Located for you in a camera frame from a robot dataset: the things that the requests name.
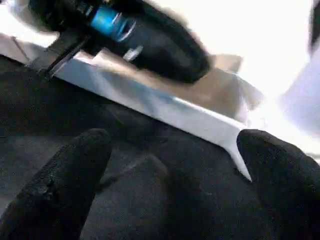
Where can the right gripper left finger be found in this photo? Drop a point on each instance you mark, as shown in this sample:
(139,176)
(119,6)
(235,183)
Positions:
(62,187)

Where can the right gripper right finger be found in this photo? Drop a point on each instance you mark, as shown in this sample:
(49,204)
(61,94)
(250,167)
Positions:
(282,187)

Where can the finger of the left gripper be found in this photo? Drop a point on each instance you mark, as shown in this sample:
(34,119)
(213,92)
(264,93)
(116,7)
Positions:
(175,50)

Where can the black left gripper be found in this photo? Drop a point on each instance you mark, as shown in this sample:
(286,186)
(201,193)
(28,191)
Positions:
(75,17)

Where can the white plastic table top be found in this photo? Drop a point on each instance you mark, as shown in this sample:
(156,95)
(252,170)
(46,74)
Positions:
(200,115)

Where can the white plastic table leg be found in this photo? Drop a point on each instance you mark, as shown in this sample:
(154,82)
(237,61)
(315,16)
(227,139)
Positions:
(302,100)

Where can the black work mat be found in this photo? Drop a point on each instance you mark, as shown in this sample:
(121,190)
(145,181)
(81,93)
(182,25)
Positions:
(150,187)

